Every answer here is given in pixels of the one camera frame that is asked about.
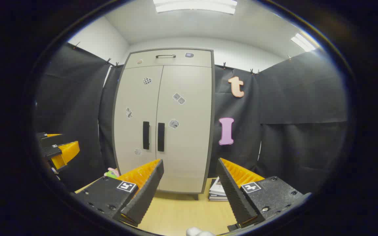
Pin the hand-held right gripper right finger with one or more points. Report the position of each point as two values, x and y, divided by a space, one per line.
235 196

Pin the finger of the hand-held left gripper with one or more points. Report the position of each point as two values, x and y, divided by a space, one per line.
67 152
49 139

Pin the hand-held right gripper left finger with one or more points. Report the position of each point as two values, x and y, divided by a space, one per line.
146 196

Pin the shoe cabinet door square stickers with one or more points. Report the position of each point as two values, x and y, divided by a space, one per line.
192 147

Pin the grey double-door shoe cabinet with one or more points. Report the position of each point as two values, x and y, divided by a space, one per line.
213 114

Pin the shoe cabinet door checkered sticker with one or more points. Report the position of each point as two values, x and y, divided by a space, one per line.
136 98

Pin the grey cabinet drawer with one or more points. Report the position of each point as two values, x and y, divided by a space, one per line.
176 62

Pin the stack of white books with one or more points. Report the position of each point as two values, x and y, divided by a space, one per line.
217 190

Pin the pink green plush toy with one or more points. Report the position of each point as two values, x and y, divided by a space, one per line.
113 172

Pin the black backdrop cloth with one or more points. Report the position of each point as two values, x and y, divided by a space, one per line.
290 98

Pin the narrow ceiling light panel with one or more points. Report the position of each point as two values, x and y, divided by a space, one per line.
303 42

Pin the wide ceiling light panel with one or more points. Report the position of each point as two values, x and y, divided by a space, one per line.
195 6

